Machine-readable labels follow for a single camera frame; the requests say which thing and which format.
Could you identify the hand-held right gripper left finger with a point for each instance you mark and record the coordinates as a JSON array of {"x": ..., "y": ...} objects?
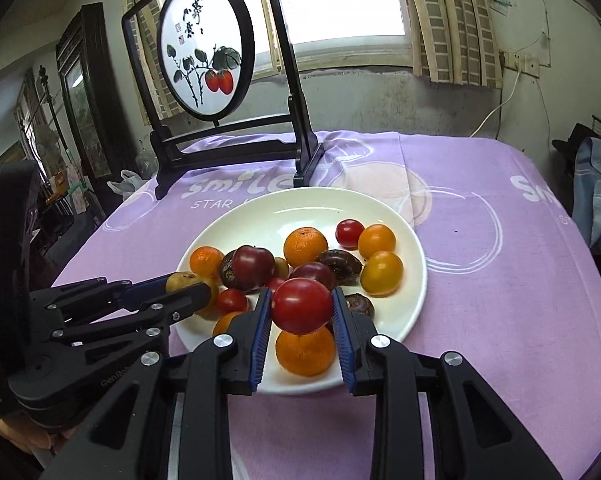
[{"x": 260, "y": 345}]

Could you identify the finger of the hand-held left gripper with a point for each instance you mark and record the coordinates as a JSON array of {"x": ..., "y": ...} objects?
[
  {"x": 148, "y": 286},
  {"x": 180, "y": 302}
]

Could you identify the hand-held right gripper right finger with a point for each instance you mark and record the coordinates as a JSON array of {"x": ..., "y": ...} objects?
[{"x": 343, "y": 345}]

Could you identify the yellow round fruit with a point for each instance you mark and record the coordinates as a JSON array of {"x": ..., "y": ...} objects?
[{"x": 183, "y": 280}]

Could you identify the small red tomato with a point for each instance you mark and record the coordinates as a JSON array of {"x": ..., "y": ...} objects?
[
  {"x": 274, "y": 283},
  {"x": 349, "y": 233},
  {"x": 232, "y": 301}
]

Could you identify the large red tomato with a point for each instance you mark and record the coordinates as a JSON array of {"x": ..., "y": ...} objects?
[{"x": 302, "y": 305}]

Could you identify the dark red plum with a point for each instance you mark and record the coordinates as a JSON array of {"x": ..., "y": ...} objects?
[
  {"x": 315, "y": 272},
  {"x": 252, "y": 265}
]

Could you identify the small yellow-green fruit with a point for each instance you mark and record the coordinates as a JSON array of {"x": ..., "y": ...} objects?
[{"x": 280, "y": 266}]

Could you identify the white round plate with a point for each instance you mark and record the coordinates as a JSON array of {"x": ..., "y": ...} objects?
[{"x": 260, "y": 215}]

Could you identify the person's left hand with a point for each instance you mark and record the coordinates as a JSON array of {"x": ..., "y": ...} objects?
[{"x": 30, "y": 437}]

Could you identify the white plastic bag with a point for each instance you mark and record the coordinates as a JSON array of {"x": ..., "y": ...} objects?
[{"x": 128, "y": 185}]

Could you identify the purple printed tablecloth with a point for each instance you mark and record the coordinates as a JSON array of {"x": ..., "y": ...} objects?
[{"x": 480, "y": 285}]

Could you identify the dark wooden cabinet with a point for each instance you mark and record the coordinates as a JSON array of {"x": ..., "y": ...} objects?
[{"x": 93, "y": 60}]

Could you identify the round painted screen on stand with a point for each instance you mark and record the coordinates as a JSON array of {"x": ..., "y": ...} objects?
[{"x": 200, "y": 45}]

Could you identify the beige checked curtain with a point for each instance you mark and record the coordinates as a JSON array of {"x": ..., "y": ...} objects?
[
  {"x": 450, "y": 20},
  {"x": 150, "y": 35}
]

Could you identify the light blue cloth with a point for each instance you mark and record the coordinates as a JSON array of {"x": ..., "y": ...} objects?
[{"x": 600, "y": 195}]

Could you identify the black hat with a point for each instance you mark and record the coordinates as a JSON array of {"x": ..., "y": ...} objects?
[{"x": 575, "y": 142}]

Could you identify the window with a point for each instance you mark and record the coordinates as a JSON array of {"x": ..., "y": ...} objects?
[{"x": 340, "y": 0}]

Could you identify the white wall socket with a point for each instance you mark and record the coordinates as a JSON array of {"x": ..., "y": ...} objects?
[{"x": 520, "y": 64}]

